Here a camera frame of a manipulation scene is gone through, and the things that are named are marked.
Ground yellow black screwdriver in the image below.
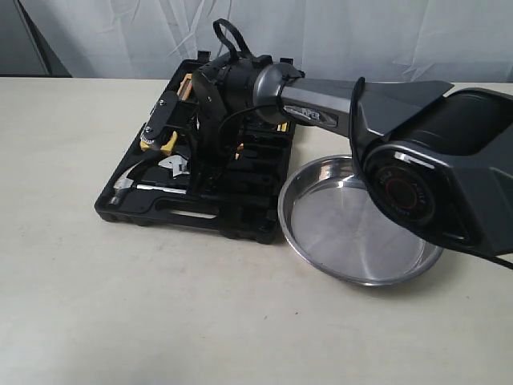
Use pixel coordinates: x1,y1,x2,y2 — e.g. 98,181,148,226
277,122,289,132

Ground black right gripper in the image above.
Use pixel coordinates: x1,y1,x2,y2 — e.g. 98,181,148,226
142,59,240,197

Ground yellow tape measure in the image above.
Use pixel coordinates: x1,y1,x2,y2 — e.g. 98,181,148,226
139,127,175,153

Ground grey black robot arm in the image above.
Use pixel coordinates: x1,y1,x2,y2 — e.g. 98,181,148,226
141,55,512,258

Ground adjustable wrench black handle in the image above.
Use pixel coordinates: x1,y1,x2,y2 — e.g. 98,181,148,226
158,155,190,178

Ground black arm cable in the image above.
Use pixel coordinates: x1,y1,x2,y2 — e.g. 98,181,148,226
211,18,513,270

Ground yellow handled pliers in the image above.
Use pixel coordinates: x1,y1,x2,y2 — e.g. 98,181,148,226
160,132,179,156

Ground black plastic tool case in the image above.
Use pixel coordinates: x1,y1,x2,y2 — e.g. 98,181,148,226
94,51,296,244

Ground steel claw hammer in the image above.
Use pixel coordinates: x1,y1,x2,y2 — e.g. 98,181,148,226
108,160,187,205

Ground yellow utility knife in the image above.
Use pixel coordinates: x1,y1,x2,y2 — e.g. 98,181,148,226
177,73,192,100

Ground round stainless steel tray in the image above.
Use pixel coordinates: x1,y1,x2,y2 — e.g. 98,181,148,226
277,155,443,286

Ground white backdrop curtain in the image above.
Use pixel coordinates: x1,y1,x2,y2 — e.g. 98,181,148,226
22,0,512,83

